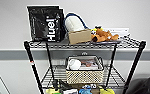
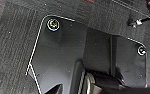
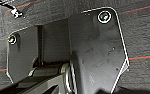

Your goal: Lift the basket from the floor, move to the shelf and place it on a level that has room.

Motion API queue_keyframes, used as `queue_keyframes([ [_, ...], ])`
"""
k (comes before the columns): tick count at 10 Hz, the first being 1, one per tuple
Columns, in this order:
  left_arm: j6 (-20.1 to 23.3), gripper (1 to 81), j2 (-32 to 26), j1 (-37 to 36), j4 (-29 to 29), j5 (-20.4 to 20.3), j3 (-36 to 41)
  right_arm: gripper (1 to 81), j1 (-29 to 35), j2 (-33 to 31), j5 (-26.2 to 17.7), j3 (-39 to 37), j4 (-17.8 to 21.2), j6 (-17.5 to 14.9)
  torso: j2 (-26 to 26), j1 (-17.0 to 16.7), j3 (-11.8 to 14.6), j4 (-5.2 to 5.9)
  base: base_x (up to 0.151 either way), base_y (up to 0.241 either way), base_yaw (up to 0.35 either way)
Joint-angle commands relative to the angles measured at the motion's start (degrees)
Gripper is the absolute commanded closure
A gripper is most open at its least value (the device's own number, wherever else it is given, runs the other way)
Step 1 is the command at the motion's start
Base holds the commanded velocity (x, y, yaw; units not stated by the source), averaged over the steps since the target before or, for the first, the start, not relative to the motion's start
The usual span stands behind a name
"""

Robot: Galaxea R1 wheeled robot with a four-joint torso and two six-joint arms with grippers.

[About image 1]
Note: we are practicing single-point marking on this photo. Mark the pale basket with dark spots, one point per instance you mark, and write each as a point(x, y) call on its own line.
point(84, 77)

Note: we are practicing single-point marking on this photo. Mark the small cardboard box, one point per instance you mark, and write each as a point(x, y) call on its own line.
point(80, 36)

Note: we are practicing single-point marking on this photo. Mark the white round object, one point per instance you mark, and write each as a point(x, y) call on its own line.
point(74, 64)

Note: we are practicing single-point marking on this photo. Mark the magazine with face print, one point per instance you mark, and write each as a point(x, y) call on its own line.
point(89, 64)

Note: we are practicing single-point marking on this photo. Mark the orange plush toy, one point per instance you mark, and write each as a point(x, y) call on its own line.
point(103, 34)

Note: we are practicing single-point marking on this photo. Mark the black Huel bag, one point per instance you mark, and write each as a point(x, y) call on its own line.
point(44, 22)

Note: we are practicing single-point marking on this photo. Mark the grey printed box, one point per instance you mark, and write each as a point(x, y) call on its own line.
point(70, 91)

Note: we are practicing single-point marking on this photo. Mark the blue toy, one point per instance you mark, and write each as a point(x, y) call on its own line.
point(86, 91)

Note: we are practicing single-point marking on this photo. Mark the flat white box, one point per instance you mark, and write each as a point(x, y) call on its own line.
point(123, 31)

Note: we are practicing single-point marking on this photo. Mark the large yellow toy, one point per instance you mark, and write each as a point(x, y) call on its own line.
point(107, 90)

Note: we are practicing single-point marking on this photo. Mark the wall sockets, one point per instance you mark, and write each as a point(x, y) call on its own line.
point(83, 53)

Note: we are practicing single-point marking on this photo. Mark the long grey wall band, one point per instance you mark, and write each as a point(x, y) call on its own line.
point(11, 54)

